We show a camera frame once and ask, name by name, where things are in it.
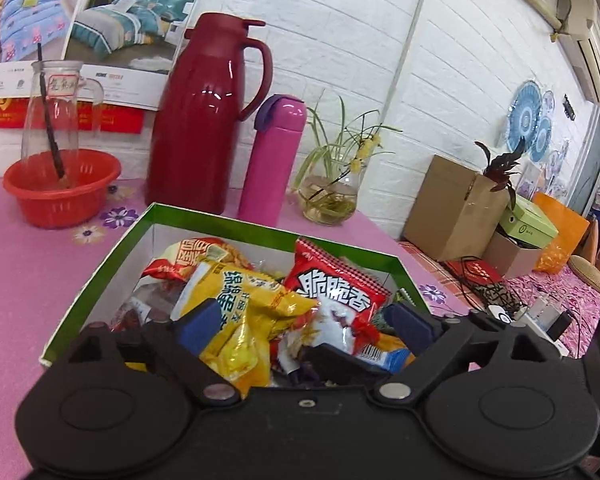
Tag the pink floral tablecloth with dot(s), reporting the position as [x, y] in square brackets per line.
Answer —
[10, 285]

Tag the red snack packet white lettering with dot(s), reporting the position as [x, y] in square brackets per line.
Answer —
[335, 290]

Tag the white air conditioner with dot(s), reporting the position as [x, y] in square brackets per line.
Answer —
[585, 45]

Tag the red plastic basin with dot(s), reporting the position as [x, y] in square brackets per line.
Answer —
[55, 205]

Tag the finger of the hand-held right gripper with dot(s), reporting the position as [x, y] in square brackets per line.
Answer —
[345, 365]

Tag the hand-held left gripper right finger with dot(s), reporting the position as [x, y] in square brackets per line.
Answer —
[410, 320]

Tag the woven straw cushion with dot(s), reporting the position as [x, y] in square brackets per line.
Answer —
[590, 272]

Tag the dark red thermos jug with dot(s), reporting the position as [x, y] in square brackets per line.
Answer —
[200, 125]

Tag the printed blanket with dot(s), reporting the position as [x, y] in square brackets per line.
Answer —
[545, 290]

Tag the red wall calendar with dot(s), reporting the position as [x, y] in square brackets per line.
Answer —
[105, 117]

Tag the orange bag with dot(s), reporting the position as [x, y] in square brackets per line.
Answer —
[565, 235]

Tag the black stirring stick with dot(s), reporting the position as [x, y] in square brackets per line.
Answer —
[50, 125]

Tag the pink thermos bottle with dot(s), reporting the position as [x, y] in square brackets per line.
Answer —
[272, 165]

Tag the green lidded box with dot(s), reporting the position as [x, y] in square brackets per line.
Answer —
[527, 222]

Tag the blue decorative wall plates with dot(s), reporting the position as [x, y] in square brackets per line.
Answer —
[525, 115]

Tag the dark red leafy plant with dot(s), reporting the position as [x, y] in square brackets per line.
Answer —
[502, 165]

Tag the red and yellow snack packet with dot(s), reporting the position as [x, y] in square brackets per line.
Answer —
[195, 257]

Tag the white wall pipe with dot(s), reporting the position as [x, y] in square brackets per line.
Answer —
[410, 40]

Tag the blue and orange snack packet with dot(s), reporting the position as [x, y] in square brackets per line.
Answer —
[387, 355]

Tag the white power strip with chargers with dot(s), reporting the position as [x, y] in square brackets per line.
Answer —
[535, 317]

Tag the plant in glass vase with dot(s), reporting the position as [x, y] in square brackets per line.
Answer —
[330, 195]

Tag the green cardboard box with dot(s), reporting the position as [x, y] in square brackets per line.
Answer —
[130, 250]

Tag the large brown cardboard box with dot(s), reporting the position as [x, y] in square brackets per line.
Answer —
[450, 210]

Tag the glass pitcher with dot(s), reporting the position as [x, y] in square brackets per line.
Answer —
[55, 120]

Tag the flat red box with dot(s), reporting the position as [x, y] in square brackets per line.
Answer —
[472, 270]

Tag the wall poster of bedding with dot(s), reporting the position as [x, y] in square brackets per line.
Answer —
[120, 10]

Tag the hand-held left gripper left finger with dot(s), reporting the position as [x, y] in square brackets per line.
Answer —
[200, 325]

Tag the small brown cardboard box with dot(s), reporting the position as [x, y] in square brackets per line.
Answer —
[510, 257]

